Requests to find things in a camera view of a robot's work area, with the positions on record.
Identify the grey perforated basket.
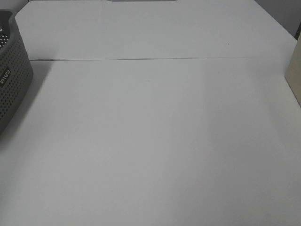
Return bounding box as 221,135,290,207
0,9,33,133

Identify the beige storage bin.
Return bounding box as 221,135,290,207
285,36,301,105

